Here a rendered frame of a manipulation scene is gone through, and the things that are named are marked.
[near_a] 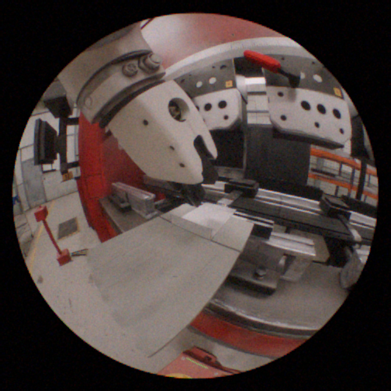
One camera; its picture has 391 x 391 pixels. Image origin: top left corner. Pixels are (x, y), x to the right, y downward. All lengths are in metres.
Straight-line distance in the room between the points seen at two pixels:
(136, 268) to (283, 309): 0.28
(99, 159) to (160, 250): 0.87
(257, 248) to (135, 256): 0.23
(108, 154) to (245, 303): 1.04
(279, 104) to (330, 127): 0.09
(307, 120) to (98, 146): 1.02
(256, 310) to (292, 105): 0.35
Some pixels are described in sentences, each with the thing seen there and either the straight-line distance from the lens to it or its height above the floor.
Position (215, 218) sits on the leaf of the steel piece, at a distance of 0.25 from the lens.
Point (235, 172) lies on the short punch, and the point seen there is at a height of 1.09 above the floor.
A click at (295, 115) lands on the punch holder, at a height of 1.20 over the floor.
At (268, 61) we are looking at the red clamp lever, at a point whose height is 1.28.
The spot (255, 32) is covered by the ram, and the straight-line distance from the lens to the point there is 0.36.
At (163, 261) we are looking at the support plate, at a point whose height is 1.00.
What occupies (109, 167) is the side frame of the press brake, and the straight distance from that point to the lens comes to 0.99.
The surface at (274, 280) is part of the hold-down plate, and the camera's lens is 0.29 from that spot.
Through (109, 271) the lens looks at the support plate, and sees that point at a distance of 0.18.
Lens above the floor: 1.13
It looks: 19 degrees down
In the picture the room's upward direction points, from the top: straight up
